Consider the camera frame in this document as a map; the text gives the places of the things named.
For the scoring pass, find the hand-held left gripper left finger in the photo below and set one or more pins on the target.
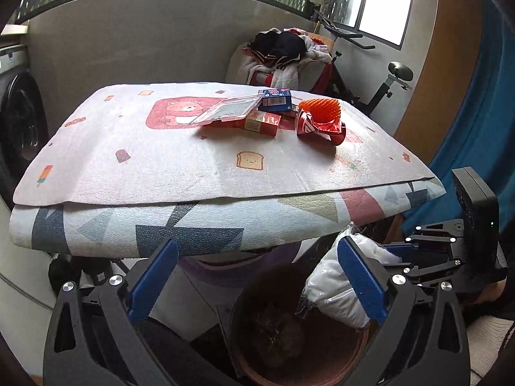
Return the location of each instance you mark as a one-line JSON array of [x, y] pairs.
[[155, 279]]

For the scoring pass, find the clear plastic tray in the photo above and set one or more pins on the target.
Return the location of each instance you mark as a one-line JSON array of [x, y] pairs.
[[229, 108]]

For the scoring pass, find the geometric patterned table cover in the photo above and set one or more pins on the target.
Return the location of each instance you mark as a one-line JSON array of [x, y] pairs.
[[120, 225]]

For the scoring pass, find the red carton box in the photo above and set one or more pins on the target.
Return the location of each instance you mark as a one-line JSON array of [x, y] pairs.
[[261, 124]]

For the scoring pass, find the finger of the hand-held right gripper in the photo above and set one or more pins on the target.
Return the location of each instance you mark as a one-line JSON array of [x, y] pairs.
[[434, 231], [438, 271]]

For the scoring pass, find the white fleece cloth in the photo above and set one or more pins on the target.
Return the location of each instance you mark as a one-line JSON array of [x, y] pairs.
[[283, 74]]

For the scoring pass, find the brown plastic bin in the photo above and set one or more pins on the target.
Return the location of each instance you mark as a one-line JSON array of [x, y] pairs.
[[289, 354]]

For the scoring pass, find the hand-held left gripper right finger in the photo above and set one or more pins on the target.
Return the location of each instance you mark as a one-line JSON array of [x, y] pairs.
[[362, 283]]

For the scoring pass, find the black clothing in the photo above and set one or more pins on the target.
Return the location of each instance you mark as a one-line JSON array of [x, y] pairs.
[[281, 46]]

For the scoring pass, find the beige chair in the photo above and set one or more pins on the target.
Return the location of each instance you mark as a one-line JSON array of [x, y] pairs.
[[314, 72]]

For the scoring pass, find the person's right forearm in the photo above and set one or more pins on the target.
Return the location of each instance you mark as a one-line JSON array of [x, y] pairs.
[[489, 341]]

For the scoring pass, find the black exercise bike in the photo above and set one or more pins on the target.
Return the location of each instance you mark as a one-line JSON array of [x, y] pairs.
[[362, 88]]

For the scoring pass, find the grey front-load washing machine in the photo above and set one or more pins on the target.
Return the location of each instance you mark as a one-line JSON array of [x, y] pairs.
[[20, 128]]

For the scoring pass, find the white printed table mat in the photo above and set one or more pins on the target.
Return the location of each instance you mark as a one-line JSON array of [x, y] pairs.
[[161, 169]]

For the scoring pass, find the orange spiky ball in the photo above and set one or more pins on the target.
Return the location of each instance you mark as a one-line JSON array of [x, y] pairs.
[[322, 108]]

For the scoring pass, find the blue curtain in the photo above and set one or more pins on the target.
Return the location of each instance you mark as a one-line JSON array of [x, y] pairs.
[[474, 108]]

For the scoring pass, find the wooden wall panel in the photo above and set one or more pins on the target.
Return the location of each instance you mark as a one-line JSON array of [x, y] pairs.
[[438, 68]]

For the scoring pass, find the crushed red can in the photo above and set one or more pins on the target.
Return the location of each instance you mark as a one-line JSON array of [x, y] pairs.
[[312, 128]]

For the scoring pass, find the white plastic bag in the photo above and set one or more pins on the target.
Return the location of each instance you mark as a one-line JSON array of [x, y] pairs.
[[334, 289]]

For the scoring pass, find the blue carton box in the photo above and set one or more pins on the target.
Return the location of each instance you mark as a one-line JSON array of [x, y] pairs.
[[277, 98]]

